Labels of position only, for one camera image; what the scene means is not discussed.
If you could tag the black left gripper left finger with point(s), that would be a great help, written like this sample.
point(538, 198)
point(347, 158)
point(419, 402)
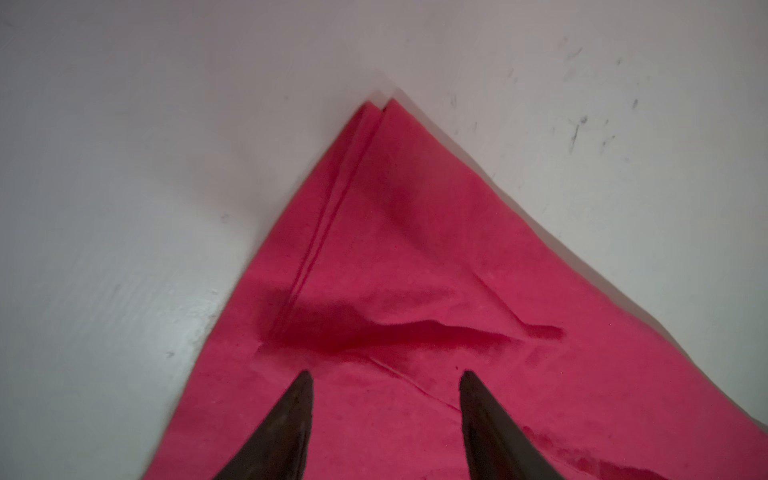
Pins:
point(278, 447)

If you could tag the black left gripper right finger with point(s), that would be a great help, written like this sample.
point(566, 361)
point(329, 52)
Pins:
point(495, 447)

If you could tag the magenta t shirt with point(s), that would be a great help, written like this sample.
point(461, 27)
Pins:
point(394, 269)

